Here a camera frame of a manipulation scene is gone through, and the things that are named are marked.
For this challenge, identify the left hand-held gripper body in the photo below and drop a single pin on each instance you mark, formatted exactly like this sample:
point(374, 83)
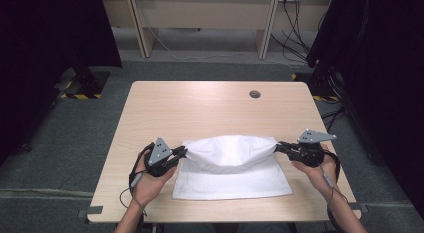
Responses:
point(160, 153)

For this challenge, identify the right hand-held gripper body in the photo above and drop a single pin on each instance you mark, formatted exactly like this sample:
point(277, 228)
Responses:
point(310, 153)

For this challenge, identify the white tank top black trim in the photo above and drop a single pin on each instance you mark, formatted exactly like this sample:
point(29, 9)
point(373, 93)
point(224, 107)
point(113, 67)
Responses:
point(230, 173)

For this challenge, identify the person's right hand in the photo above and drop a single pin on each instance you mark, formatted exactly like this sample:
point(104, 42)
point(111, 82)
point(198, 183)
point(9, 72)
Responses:
point(316, 176)

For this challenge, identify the person's left hand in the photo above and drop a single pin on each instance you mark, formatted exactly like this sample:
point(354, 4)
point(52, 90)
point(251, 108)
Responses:
point(150, 189)

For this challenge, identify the yellow black hazard tape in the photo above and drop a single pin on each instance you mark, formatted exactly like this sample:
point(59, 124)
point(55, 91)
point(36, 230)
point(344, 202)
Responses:
point(325, 98)
point(80, 96)

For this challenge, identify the grey tape patch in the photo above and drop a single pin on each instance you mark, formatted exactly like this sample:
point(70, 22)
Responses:
point(355, 206)
point(95, 210)

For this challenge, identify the black stand base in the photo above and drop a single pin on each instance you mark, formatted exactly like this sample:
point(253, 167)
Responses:
point(88, 81)
point(325, 83)

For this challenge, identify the person's dark trousers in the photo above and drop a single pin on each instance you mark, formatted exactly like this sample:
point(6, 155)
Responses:
point(216, 228)

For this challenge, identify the black curtain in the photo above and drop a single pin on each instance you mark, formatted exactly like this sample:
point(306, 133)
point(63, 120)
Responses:
point(393, 76)
point(40, 43)

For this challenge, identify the beige wooden desk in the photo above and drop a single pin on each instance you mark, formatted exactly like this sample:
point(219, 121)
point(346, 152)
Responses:
point(200, 11)

